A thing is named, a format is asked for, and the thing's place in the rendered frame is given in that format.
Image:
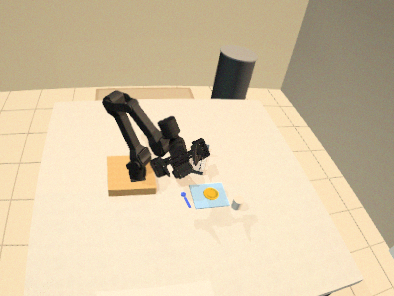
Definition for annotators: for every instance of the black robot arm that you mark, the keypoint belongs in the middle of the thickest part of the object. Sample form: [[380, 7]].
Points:
[[118, 104]]

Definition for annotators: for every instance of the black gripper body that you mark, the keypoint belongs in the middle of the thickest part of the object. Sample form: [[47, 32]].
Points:
[[179, 154]]

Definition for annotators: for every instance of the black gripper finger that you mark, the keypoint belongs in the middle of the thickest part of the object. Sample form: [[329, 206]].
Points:
[[197, 153], [161, 167]]

